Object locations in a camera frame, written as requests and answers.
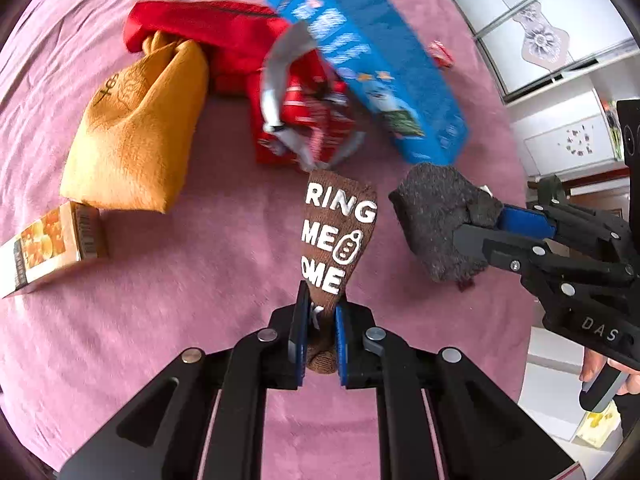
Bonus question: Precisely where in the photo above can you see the brown sock with white letters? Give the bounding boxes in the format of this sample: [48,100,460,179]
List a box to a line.
[299,170,378,373]

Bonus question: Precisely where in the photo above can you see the white cabinet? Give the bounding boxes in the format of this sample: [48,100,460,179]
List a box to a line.
[510,89,626,181]

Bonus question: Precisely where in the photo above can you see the pink bed blanket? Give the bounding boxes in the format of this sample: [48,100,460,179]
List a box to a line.
[0,0,543,480]

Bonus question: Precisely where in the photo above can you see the red zip pouch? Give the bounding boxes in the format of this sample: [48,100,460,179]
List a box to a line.
[125,1,291,96]

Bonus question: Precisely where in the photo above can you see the white wardrobe with flower decal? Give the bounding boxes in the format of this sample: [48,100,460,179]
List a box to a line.
[445,0,636,106]

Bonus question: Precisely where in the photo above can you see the red snack packet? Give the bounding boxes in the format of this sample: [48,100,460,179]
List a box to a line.
[427,40,456,70]

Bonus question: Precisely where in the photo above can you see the blue printed cardboard box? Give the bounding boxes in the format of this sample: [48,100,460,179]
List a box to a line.
[267,0,470,165]

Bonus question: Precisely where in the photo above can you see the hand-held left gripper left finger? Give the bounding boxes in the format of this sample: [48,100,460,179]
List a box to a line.
[57,280,313,480]

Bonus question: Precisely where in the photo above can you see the yellow print white box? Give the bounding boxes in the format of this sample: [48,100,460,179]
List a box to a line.
[574,404,622,448]

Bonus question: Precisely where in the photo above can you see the yellow cloth bag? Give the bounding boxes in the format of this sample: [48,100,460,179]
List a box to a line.
[60,31,210,213]

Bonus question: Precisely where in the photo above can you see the orange print carton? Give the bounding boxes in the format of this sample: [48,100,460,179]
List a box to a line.
[0,201,110,300]

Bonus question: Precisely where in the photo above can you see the person's right hand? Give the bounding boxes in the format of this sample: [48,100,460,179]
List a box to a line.
[580,345,640,396]

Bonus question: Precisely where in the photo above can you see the dark grey sock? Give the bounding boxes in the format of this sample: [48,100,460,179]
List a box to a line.
[389,162,505,283]

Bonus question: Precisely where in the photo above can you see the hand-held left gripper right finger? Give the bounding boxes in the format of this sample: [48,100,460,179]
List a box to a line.
[335,304,576,480]

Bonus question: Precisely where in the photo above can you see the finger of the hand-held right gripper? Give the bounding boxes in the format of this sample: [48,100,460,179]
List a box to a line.
[500,204,632,262]
[452,224,634,282]

